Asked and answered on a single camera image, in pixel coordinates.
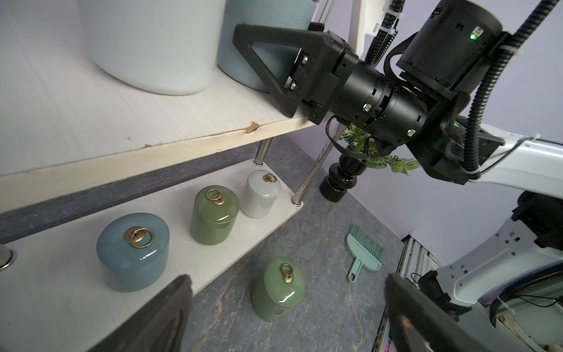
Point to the potted plant with pink flower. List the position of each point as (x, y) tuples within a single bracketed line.
[(342, 175)]

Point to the small blue tea canister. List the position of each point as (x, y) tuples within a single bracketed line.
[(133, 251)]

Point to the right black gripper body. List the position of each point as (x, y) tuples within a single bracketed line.
[(356, 93)]

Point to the white two-tier shelf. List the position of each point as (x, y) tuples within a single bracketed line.
[(67, 126)]

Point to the large green tea canister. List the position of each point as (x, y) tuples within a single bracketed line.
[(280, 288)]

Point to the small green tea canister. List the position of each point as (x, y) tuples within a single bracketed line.
[(216, 209)]

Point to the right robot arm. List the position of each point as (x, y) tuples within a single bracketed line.
[(429, 93)]

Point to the small white tea canister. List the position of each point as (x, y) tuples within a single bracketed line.
[(259, 194)]

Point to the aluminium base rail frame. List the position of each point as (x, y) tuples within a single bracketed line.
[(415, 262)]

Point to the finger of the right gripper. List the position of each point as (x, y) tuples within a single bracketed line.
[(309, 65)]

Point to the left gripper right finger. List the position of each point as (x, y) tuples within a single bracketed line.
[(417, 324)]

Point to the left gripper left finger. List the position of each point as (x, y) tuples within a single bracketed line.
[(159, 325)]

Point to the large white tea canister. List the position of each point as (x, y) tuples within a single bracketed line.
[(165, 47)]

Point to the large light blue tea canister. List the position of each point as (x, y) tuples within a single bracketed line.
[(291, 14)]

